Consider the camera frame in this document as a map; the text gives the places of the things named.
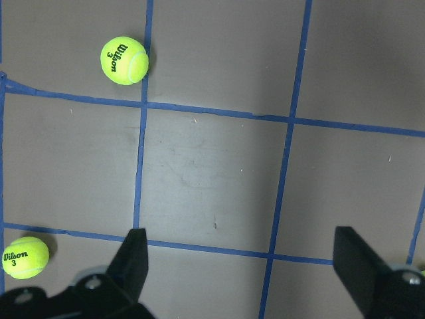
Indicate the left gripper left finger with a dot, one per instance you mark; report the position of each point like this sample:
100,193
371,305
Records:
129,268

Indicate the tennis ball far left corner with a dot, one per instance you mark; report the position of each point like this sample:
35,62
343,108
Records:
25,258

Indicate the tennis ball near left gripper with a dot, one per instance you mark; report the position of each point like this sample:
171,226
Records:
124,61

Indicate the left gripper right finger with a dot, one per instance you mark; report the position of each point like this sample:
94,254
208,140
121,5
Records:
376,288

